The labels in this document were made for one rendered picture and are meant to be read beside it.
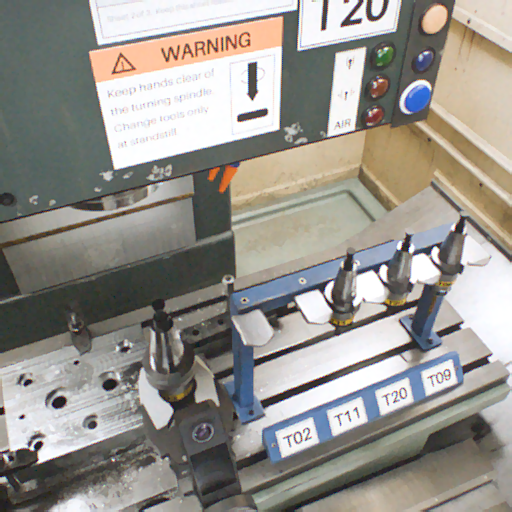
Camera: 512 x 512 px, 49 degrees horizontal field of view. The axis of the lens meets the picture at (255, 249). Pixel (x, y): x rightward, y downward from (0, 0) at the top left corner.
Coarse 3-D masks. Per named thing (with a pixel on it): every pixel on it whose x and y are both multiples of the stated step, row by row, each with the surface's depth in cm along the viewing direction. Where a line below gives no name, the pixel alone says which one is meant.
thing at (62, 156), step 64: (0, 0) 36; (64, 0) 38; (0, 64) 39; (64, 64) 40; (320, 64) 50; (0, 128) 42; (64, 128) 44; (320, 128) 55; (0, 192) 45; (64, 192) 48
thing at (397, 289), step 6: (384, 270) 99; (414, 270) 99; (384, 276) 98; (414, 276) 98; (384, 282) 97; (390, 282) 97; (408, 282) 97; (414, 282) 97; (390, 288) 97; (396, 288) 96; (402, 288) 96; (408, 288) 98; (390, 294) 98; (396, 294) 97; (402, 294) 97
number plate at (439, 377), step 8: (432, 368) 116; (440, 368) 116; (448, 368) 117; (424, 376) 115; (432, 376) 116; (440, 376) 117; (448, 376) 117; (424, 384) 115; (432, 384) 116; (440, 384) 117; (448, 384) 117; (432, 392) 116
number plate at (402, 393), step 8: (392, 384) 113; (400, 384) 114; (408, 384) 114; (376, 392) 112; (384, 392) 113; (392, 392) 113; (400, 392) 114; (408, 392) 114; (384, 400) 113; (392, 400) 113; (400, 400) 114; (408, 400) 114; (384, 408) 113; (392, 408) 113
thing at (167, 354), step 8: (152, 328) 62; (168, 328) 63; (152, 336) 63; (160, 336) 62; (168, 336) 63; (176, 336) 64; (152, 344) 64; (160, 344) 63; (168, 344) 63; (176, 344) 64; (152, 352) 65; (160, 352) 64; (168, 352) 64; (176, 352) 65; (184, 352) 67; (152, 360) 66; (160, 360) 65; (168, 360) 65; (176, 360) 65; (184, 360) 67; (160, 368) 66; (168, 368) 65; (176, 368) 66
